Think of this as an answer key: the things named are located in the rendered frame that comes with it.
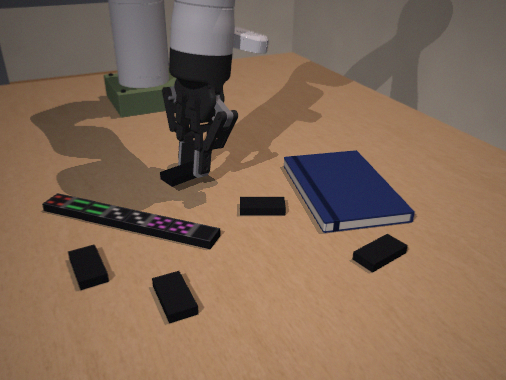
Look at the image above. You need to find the black domino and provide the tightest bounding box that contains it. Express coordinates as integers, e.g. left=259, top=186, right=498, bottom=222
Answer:
left=42, top=193, right=95, bottom=220
left=352, top=234, right=408, bottom=273
left=165, top=219, right=220, bottom=249
left=122, top=210, right=176, bottom=239
left=160, top=161, right=197, bottom=187
left=240, top=197, right=286, bottom=216
left=152, top=271, right=199, bottom=324
left=81, top=202, right=134, bottom=229
left=68, top=244, right=109, bottom=291

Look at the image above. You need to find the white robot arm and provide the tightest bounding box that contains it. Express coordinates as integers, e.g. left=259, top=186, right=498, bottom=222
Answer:
left=108, top=0, right=269, bottom=88

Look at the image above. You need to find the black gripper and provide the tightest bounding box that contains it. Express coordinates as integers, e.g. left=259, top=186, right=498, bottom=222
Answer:
left=162, top=48, right=238, bottom=178

